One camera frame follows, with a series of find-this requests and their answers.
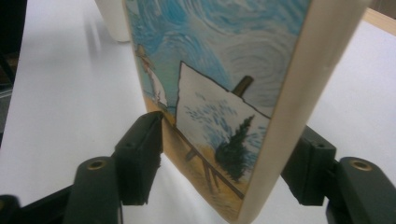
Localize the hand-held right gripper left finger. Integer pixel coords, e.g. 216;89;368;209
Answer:
111;110;164;206

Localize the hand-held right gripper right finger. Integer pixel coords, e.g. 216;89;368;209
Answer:
279;124;338;206

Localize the beige painted phone case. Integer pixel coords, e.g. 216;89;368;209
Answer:
122;0;374;224

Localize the white plastic container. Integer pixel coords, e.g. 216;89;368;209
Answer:
94;0;132;43

